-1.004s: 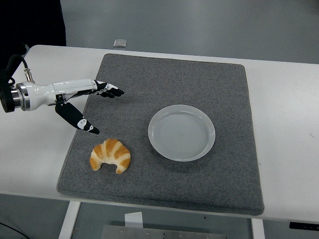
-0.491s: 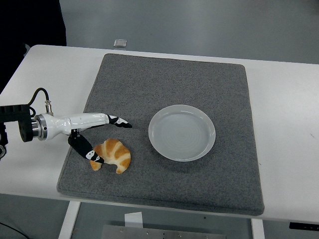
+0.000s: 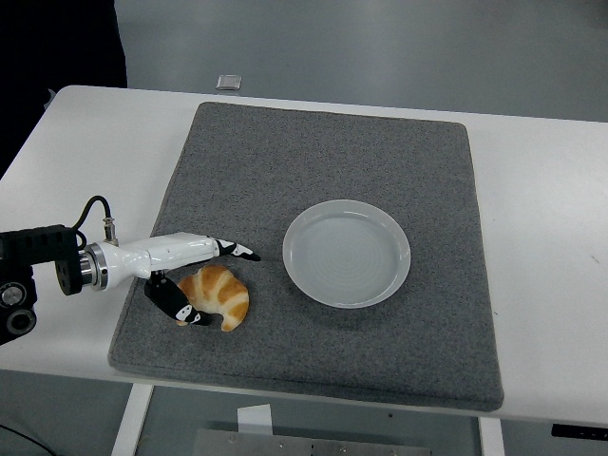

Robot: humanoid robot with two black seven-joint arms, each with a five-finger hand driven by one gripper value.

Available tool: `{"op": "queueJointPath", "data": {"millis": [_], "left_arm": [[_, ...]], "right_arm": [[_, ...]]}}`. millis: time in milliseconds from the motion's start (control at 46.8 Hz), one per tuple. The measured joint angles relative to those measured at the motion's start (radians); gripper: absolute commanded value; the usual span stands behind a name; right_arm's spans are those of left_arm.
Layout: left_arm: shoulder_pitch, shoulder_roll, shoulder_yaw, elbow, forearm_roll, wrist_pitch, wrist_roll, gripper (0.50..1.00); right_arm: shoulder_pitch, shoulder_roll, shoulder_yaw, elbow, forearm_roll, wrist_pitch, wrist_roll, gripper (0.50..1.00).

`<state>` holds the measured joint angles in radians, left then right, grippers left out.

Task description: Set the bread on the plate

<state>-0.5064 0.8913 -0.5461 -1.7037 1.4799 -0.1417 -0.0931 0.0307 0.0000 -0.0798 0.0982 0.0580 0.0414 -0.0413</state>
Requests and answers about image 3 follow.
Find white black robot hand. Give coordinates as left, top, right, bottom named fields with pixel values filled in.
left=101, top=231, right=263, bottom=328

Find croissant bread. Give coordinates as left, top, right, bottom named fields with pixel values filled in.
left=176, top=264, right=251, bottom=333

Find white round plate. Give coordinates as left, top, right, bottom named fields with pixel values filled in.
left=282, top=198, right=412, bottom=309

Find grey metal plate with screws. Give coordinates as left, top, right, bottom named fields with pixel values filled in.
left=193, top=428, right=431, bottom=456

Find white table leg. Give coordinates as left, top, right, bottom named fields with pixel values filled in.
left=109, top=382, right=156, bottom=456
left=477, top=415, right=505, bottom=456

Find grey felt mat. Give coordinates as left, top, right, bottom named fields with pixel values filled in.
left=107, top=101, right=504, bottom=412

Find person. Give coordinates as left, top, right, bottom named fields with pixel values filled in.
left=0, top=0, right=128, bottom=181

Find black table control panel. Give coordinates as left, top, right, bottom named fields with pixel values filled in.
left=550, top=422, right=608, bottom=439

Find black wrist cable with plug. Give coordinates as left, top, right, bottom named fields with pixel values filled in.
left=74, top=195, right=121, bottom=246

